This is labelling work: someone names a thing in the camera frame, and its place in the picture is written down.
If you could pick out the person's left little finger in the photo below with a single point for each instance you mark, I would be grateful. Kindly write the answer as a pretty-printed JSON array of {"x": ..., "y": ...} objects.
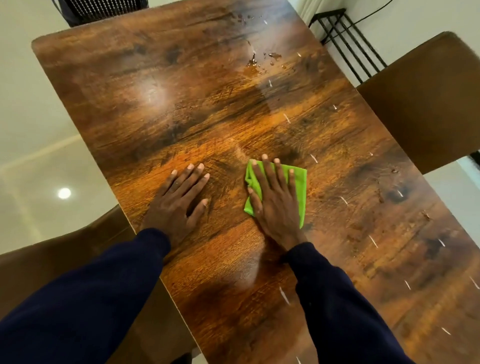
[{"x": 167, "y": 183}]

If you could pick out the dark chair with striped back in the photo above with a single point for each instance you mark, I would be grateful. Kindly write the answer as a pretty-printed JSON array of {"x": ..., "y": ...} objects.
[{"x": 97, "y": 9}]

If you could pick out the person's right middle finger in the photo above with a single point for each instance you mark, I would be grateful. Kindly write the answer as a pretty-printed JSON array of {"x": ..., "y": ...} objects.
[{"x": 270, "y": 176}]

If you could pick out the person's right forearm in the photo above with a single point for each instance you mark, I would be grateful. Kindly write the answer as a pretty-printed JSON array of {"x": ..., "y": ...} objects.
[{"x": 337, "y": 311}]

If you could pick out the person's left thumb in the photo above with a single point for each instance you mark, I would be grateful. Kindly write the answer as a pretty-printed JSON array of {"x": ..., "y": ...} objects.
[{"x": 195, "y": 215}]

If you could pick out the person's left forearm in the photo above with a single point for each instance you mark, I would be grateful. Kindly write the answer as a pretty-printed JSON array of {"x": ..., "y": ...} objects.
[{"x": 86, "y": 300}]

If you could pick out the water spill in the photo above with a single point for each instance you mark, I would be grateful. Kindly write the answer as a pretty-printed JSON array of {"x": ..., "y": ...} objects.
[{"x": 255, "y": 62}]

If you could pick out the black metal rack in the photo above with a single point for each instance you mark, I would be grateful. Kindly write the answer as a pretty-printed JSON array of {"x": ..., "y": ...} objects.
[{"x": 345, "y": 41}]

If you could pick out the person's right hand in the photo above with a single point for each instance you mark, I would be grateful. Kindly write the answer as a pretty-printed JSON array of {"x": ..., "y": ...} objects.
[{"x": 279, "y": 215}]

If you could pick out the person's left hand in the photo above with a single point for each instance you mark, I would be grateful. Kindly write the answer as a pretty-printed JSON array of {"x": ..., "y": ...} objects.
[{"x": 170, "y": 210}]

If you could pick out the person's right thumb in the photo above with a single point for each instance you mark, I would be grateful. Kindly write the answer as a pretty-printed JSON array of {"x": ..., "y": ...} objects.
[{"x": 256, "y": 204}]

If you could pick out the brown upholstered chair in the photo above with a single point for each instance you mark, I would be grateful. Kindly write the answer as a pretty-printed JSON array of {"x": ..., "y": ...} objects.
[
  {"x": 45, "y": 258},
  {"x": 427, "y": 101}
]

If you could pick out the person's right little finger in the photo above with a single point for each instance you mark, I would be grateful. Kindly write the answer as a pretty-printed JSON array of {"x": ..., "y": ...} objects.
[{"x": 293, "y": 187}]

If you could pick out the green cleaning cloth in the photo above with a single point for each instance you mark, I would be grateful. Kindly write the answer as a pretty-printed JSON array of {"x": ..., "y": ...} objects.
[{"x": 301, "y": 195}]

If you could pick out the person's left middle finger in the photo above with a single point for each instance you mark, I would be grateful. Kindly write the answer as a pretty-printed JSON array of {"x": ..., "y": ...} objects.
[{"x": 191, "y": 182}]

